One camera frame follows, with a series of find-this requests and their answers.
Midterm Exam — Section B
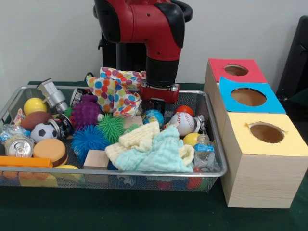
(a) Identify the purple knobbly toy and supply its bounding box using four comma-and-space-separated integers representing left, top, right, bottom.
70, 95, 102, 131

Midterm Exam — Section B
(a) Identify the shallow mesh bin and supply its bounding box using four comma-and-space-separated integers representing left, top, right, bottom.
0, 85, 229, 193

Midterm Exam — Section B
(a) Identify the blue green globe ball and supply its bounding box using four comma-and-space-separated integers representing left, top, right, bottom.
143, 109, 165, 128

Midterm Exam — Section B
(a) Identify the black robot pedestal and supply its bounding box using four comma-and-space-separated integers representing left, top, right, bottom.
93, 0, 193, 84

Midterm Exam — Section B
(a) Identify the orange foam disc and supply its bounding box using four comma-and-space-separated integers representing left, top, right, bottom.
33, 138, 68, 167

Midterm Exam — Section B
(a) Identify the pale yellow muslin cloth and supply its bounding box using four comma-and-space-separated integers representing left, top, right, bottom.
104, 121, 195, 167

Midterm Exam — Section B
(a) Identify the orange toy brick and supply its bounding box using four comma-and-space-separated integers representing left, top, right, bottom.
0, 155, 53, 168

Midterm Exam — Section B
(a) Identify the black upright panel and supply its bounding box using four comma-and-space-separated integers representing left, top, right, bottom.
276, 15, 308, 102

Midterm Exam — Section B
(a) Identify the wooden three-hole box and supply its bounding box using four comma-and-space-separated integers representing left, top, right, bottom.
203, 58, 308, 209

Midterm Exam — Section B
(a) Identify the white baseball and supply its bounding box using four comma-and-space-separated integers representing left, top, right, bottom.
169, 112, 195, 137

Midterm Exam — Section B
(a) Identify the yellow ball with black band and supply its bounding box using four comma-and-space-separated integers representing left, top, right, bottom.
182, 132, 202, 147

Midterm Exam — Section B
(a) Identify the dark green table cloth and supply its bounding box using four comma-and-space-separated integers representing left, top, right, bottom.
0, 80, 308, 231

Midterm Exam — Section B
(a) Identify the teal muslin cloth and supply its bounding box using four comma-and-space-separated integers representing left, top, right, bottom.
112, 125, 194, 173

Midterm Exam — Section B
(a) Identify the green spiky ball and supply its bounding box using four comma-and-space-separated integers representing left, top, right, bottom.
97, 114, 126, 145
124, 124, 141, 133

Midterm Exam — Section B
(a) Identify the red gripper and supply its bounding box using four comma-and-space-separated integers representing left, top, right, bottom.
139, 80, 180, 114

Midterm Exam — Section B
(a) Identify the brown toy football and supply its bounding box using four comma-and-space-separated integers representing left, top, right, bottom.
21, 111, 53, 131

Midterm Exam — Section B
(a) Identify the blue spiky ball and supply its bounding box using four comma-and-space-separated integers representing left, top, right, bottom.
71, 124, 111, 162

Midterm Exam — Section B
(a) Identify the dark green side-table cloth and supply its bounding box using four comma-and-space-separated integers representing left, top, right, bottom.
286, 90, 308, 116

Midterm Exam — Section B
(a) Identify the plain yellow ball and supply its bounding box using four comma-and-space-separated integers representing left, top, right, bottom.
23, 97, 48, 116

